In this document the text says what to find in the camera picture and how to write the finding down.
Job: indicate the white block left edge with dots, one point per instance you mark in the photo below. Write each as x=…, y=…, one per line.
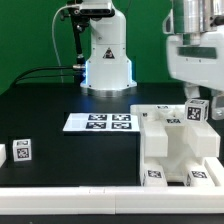
x=2, y=154

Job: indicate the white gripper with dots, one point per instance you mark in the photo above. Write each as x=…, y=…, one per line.
x=202, y=65

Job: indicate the white chair seat part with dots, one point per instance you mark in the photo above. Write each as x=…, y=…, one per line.
x=174, y=168

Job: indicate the small white tagged cube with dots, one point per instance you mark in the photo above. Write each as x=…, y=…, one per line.
x=22, y=150

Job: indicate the printed marker sheet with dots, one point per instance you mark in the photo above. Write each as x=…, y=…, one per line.
x=99, y=122

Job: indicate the white frame wall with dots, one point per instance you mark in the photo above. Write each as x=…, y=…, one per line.
x=117, y=200

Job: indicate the white chair back part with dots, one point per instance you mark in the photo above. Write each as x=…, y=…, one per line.
x=165, y=132

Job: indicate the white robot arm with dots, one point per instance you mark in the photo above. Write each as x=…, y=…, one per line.
x=108, y=68

